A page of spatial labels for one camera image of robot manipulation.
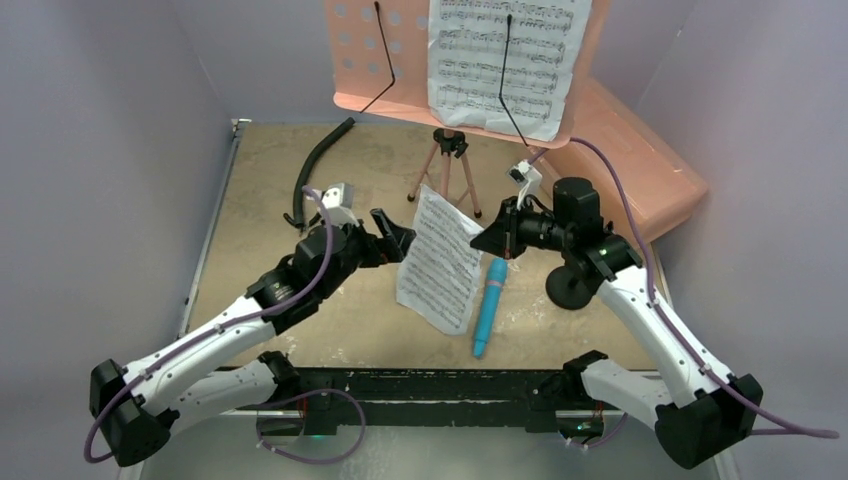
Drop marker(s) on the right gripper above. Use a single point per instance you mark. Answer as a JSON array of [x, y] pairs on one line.
[[513, 229]]

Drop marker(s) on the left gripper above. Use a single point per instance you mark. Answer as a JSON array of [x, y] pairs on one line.
[[396, 238]]

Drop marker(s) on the white paper sheet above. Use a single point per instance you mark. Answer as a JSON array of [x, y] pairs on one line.
[[441, 273]]

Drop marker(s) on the black round microphone stand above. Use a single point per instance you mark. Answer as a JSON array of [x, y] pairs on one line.
[[566, 291]]

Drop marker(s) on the printed sheet music page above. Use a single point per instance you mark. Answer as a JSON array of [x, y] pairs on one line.
[[505, 67]]

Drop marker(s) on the pink perforated music stand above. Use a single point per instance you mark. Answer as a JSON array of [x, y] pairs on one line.
[[379, 54]]

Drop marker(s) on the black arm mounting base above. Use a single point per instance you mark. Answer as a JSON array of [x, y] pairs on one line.
[[535, 401]]

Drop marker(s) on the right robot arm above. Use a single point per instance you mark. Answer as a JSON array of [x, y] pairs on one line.
[[698, 407]]

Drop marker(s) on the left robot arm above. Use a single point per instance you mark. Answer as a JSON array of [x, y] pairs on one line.
[[138, 407]]

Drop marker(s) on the blue toy microphone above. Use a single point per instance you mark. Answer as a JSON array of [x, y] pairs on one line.
[[493, 286]]

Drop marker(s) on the pink plastic storage box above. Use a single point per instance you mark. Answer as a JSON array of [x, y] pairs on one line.
[[662, 190]]

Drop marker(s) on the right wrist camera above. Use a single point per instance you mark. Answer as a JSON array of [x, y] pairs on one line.
[[526, 177]]

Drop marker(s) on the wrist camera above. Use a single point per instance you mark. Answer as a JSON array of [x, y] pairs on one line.
[[526, 177], [337, 199]]

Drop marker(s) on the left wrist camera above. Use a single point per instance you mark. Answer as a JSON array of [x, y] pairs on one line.
[[337, 199]]

